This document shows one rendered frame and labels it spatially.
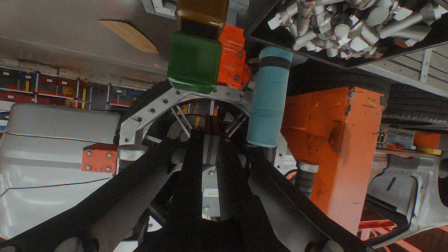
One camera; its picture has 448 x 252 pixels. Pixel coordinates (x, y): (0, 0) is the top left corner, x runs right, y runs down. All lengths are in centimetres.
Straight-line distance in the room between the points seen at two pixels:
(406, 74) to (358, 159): 50
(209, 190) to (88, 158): 35
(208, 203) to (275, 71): 36
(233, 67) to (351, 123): 41
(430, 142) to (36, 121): 312
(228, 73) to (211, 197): 35
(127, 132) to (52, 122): 64
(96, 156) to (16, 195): 78
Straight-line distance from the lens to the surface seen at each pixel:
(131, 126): 49
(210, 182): 36
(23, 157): 120
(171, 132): 100
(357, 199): 73
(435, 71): 123
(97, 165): 55
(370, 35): 24
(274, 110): 40
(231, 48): 52
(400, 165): 211
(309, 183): 37
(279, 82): 42
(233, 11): 77
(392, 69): 96
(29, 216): 130
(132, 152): 26
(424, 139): 259
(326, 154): 63
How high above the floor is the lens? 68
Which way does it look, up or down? 3 degrees up
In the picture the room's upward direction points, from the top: 172 degrees counter-clockwise
